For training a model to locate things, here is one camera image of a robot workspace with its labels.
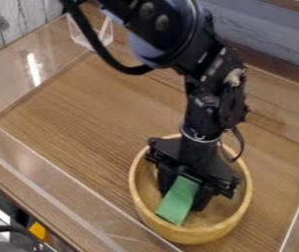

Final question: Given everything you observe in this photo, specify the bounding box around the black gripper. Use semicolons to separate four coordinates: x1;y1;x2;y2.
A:
145;136;243;212

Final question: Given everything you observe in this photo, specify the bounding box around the green rectangular block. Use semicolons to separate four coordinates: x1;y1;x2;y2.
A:
155;176;199;225

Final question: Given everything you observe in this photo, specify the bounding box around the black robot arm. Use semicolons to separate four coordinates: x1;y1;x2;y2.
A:
58;0;250;212

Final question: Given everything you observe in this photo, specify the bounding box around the brown wooden bowl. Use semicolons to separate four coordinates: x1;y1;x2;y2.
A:
127;132;255;245

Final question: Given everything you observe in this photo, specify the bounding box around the clear acrylic front panel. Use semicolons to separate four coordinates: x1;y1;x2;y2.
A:
0;127;183;252

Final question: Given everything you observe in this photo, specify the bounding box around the yellow and black device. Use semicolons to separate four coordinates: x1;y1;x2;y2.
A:
10;209;74;252

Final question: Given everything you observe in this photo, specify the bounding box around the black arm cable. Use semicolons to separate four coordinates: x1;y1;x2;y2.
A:
219;125;247;163

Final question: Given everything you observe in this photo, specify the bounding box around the clear acrylic corner bracket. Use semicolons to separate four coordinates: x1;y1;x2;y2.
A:
64;11;115;53

